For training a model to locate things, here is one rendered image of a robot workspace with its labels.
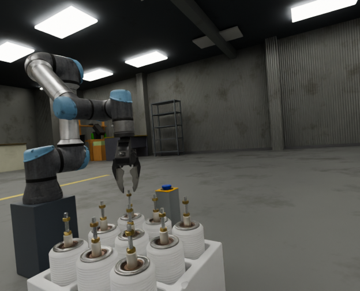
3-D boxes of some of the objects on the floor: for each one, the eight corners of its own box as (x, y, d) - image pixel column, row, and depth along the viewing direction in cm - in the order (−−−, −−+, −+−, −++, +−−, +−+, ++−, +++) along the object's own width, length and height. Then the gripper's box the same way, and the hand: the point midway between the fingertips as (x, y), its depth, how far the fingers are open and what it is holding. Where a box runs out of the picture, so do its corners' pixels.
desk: (149, 156, 855) (147, 134, 853) (122, 160, 724) (120, 135, 722) (134, 156, 892) (132, 136, 890) (105, 161, 761) (102, 137, 759)
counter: (-7, 168, 807) (-9, 146, 805) (29, 168, 694) (26, 142, 692) (-34, 172, 741) (-37, 148, 739) (0, 172, 628) (-3, 144, 626)
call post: (160, 265, 93) (154, 191, 92) (170, 257, 98) (164, 187, 98) (175, 269, 89) (168, 192, 88) (184, 261, 95) (178, 188, 94)
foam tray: (32, 346, 59) (26, 279, 59) (135, 268, 92) (132, 225, 92) (145, 444, 38) (137, 340, 38) (226, 298, 71) (222, 242, 71)
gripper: (139, 133, 87) (144, 187, 88) (110, 135, 86) (115, 190, 86) (139, 131, 79) (144, 191, 79) (107, 134, 77) (112, 195, 78)
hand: (128, 189), depth 80 cm, fingers open, 3 cm apart
